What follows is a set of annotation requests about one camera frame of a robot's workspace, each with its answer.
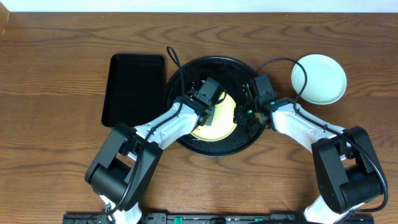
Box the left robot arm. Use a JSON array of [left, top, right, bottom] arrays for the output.
[[85, 95, 220, 223]]

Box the yellow plate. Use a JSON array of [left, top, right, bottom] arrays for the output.
[[191, 93, 237, 142]]

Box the black round tray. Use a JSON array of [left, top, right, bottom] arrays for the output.
[[177, 56, 265, 157]]

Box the black rectangular tray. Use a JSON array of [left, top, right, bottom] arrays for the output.
[[101, 54, 165, 127]]

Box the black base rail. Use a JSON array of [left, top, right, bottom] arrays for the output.
[[62, 212, 375, 224]]

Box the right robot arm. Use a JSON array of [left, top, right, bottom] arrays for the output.
[[234, 98, 389, 223]]

